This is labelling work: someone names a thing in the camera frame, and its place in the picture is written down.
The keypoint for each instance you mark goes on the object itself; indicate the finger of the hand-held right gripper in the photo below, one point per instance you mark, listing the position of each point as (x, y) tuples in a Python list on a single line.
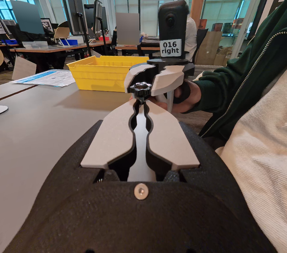
[(168, 80), (132, 73)]

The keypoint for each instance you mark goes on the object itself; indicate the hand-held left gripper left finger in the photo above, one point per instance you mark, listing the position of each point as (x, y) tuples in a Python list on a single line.
[(112, 140)]

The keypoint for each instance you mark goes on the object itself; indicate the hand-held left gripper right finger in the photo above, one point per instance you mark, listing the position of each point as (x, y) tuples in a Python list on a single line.
[(172, 143)]

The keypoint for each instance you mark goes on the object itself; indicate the black knob bolt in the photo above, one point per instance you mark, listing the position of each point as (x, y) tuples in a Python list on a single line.
[(140, 89)]

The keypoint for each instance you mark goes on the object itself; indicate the yellow plastic bin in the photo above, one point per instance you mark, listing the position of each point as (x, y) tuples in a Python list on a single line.
[(101, 73)]

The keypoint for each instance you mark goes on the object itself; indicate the person's right forearm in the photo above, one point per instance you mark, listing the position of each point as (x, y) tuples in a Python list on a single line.
[(219, 87)]

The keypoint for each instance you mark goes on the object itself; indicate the grey desk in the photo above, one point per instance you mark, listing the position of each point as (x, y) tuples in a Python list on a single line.
[(44, 134)]

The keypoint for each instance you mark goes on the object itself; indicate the person's right hand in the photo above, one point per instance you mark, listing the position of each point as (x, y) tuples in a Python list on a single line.
[(196, 98)]

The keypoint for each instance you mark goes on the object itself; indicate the wooden support column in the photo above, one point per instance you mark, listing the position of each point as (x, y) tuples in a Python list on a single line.
[(197, 10)]

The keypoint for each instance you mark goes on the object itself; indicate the red bin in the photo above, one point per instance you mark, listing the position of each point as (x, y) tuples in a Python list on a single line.
[(105, 38)]

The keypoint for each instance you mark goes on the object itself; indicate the cardboard boxes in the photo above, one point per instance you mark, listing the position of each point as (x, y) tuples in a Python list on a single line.
[(210, 51)]

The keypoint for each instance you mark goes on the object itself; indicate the small black monitor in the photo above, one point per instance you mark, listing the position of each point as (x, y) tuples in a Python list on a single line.
[(98, 15)]

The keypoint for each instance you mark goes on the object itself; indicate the distant blue bin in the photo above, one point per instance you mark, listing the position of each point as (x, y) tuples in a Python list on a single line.
[(69, 42)]

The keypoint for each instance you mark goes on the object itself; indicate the wooden chair back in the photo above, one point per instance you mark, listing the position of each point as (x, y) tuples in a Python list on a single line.
[(61, 33)]

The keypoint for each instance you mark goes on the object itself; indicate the large black monitor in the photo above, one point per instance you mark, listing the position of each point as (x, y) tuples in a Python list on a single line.
[(75, 10)]

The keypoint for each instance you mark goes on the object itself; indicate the white shirt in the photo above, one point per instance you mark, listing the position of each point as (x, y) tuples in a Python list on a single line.
[(257, 156)]

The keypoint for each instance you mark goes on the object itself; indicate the printed paper sheets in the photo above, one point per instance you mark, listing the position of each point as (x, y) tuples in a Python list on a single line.
[(44, 78)]

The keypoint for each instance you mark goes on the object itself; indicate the white monitor stand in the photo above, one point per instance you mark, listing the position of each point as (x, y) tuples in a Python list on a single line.
[(3, 109)]

